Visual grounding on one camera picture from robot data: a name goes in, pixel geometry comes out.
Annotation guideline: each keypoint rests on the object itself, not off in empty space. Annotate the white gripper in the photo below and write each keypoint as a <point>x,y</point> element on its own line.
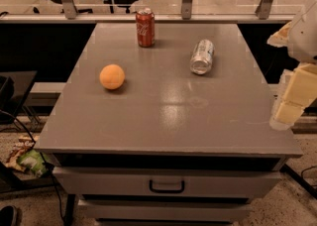
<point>306,40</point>

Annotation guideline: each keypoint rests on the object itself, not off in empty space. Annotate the silver 7up can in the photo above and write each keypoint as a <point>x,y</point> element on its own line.
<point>202,57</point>

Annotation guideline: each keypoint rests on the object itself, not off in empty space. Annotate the red coca-cola can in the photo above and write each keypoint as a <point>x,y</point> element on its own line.
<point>145,21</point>

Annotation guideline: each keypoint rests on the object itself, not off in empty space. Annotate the grey drawer cabinet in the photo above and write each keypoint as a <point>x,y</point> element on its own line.
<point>167,124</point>

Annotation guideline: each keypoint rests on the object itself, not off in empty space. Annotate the orange fruit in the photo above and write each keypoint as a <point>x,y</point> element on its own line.
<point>112,76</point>

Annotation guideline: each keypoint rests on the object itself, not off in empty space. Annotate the green snack bag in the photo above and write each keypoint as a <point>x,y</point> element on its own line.
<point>35,162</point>

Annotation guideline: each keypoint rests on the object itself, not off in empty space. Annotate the black side table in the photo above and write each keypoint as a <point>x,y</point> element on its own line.
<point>14,90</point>

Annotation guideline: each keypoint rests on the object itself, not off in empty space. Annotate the brown snack bag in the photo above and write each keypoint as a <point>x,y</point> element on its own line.
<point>23,145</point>

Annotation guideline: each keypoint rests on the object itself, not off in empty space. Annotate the black shoe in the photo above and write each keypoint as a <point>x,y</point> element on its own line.
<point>9,216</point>

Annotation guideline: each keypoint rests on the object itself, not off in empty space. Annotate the black drawer handle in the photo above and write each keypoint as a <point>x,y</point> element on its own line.
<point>167,187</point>

